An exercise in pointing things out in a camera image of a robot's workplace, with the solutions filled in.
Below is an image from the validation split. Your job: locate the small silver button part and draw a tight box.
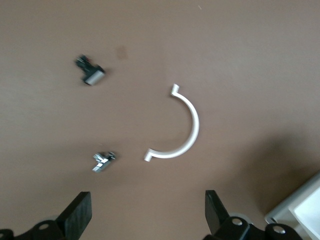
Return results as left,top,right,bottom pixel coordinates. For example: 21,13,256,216
91,150,117,174

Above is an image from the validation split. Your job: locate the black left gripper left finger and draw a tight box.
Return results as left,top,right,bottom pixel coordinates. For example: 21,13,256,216
0,191,93,240

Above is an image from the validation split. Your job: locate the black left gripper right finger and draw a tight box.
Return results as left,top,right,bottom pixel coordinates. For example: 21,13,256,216
203,189,254,240

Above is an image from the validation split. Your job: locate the white box corner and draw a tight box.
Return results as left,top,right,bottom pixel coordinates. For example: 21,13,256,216
264,170,320,240

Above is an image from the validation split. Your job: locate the white half ring part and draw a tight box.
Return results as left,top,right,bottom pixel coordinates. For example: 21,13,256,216
143,83,200,163

